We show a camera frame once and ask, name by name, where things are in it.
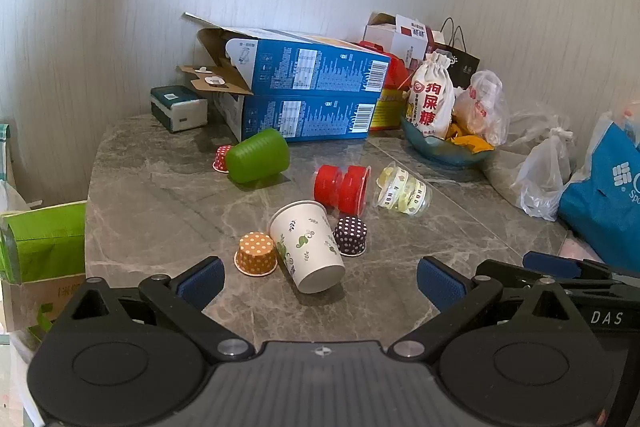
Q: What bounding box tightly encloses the yellow red box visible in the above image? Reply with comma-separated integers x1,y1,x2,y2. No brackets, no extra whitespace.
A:
370,87,409,130

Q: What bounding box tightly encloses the green box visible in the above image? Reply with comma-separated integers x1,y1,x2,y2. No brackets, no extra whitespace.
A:
0,202,87,284

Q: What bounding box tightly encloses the green plastic cup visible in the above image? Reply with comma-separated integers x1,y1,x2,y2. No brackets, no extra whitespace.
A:
225,128,291,184

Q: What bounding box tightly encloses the white red carton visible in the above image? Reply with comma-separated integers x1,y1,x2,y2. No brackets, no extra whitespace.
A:
363,12,435,64

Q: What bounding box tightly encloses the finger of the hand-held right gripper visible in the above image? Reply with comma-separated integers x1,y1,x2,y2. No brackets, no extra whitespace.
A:
474,258,626,295
522,251,608,280

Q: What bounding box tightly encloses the brown cardboard box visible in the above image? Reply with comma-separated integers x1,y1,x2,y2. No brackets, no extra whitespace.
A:
0,272,87,340

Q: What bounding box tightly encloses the red polka-dot paper cup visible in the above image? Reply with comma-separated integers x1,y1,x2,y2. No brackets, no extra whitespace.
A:
212,145,234,172

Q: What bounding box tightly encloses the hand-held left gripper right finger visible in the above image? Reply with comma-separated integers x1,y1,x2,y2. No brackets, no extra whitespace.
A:
387,256,596,360

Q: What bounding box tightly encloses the yellow snack packet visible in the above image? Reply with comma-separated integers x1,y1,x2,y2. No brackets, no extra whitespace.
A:
446,123,494,156

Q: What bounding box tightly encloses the red gift box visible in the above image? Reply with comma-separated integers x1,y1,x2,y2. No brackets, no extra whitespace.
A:
357,39,417,90

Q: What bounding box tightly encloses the white drawstring candy bag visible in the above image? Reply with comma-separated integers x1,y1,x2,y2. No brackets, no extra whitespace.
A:
406,52,456,140

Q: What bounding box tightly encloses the orange polka-dot paper cup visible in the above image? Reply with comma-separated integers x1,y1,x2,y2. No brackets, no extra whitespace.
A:
234,232,279,277

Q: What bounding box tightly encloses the dark polka-dot paper cup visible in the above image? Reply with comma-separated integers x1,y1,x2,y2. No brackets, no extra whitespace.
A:
332,216,369,257

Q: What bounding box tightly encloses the black paper bag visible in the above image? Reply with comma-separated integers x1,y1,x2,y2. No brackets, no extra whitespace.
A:
432,18,481,90

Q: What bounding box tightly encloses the blue glass bowl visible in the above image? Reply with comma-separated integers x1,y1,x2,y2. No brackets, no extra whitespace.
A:
400,114,496,168

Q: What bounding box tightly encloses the blue cardboard box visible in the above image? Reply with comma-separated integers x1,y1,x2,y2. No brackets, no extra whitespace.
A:
176,64,382,144
182,12,392,96

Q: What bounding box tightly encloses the red plastic cup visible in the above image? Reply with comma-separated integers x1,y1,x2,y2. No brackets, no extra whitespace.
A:
313,164,346,210
338,165,372,214

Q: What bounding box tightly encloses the green white tissue pack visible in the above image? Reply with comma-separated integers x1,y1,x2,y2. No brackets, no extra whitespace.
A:
150,85,208,134

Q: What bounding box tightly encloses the blue shopping bag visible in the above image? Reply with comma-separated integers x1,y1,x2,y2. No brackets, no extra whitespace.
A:
557,104,640,258

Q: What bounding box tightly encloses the white red-print plastic bag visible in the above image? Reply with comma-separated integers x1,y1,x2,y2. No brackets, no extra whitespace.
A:
452,70,511,146

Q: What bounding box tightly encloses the clear yellow-print plastic cup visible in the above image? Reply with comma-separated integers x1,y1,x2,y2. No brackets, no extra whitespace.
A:
375,162,433,217

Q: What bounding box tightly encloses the clear plastic bag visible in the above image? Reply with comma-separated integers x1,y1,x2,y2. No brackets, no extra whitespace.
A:
500,107,578,222

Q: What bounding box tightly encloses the white leaf-print paper cup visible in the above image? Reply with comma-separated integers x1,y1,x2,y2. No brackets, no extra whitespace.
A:
268,201,347,294

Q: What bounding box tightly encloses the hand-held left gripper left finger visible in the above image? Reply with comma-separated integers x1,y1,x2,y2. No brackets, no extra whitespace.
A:
47,256,257,360

